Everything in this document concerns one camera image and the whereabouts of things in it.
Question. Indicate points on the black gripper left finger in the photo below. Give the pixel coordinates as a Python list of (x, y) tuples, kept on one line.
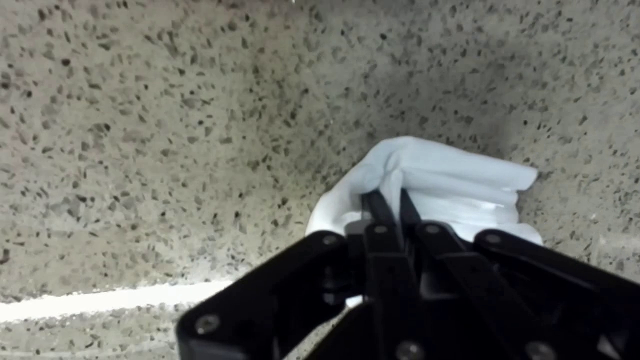
[(360, 281)]

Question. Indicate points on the white napkin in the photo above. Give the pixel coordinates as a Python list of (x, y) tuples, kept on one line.
[(460, 189)]

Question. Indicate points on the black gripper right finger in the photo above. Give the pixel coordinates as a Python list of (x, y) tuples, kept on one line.
[(507, 298)]

